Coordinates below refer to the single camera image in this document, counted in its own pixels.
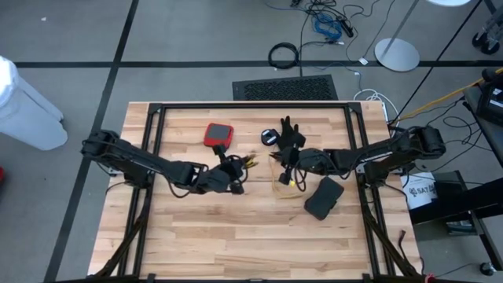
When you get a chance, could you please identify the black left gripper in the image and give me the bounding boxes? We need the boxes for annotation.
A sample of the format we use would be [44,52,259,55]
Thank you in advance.
[206,144,249,196]

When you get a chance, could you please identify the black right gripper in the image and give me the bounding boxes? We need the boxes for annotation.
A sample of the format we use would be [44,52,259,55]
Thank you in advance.
[270,135,325,185]

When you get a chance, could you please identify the yellow cord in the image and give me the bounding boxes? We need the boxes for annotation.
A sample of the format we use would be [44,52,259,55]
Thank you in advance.
[243,155,304,200]

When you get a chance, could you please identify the black spool with white labels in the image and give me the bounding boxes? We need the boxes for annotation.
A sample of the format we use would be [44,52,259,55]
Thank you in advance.
[260,128,281,147]

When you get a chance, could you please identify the grey and black work glove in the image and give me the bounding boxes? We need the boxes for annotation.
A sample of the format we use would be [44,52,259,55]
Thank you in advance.
[277,115,307,153]

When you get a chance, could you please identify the red-rimmed grey square pad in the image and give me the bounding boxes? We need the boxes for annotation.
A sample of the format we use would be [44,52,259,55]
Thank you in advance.
[203,122,235,149]

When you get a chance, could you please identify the black soft pouch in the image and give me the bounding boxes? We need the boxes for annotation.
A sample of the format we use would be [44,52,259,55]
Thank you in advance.
[303,175,346,222]

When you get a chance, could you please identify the black perforated floor grate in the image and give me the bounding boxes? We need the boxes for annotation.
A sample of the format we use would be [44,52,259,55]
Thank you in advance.
[232,74,340,102]

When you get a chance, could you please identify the white printed box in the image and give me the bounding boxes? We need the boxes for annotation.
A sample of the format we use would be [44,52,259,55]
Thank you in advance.
[401,171,438,211]

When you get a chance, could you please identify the black power strip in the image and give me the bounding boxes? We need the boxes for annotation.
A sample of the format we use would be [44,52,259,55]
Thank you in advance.
[339,17,356,39]

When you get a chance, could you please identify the white round stand base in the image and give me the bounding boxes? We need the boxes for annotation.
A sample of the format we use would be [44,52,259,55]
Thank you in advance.
[373,0,472,73]

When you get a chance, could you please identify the dark side table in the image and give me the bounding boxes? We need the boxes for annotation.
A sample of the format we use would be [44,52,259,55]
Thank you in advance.
[408,84,503,272]

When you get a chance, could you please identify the black device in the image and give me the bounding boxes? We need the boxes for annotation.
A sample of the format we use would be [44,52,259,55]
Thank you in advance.
[476,67,503,127]

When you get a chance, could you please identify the white bagged bin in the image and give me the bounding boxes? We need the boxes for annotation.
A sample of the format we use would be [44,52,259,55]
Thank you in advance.
[0,55,69,152]

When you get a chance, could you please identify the coiled black floor cable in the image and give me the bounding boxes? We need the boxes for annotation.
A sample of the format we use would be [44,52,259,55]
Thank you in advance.
[267,42,301,71]

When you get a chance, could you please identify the white floor cable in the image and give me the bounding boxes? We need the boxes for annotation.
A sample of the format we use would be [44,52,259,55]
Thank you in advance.
[352,89,400,130]

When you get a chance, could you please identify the black floor cable tangle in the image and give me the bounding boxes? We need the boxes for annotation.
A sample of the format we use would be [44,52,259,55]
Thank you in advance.
[263,0,390,78]
[388,97,488,186]

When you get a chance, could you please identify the blue floor cable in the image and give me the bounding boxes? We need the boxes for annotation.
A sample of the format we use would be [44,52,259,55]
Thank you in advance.
[313,11,344,41]

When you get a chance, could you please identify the dark brown strap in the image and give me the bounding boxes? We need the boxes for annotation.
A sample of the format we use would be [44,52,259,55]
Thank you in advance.
[397,230,408,257]

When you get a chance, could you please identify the yellow hanging extension cable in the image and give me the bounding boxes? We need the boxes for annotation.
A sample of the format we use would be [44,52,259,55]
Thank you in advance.
[398,67,503,121]

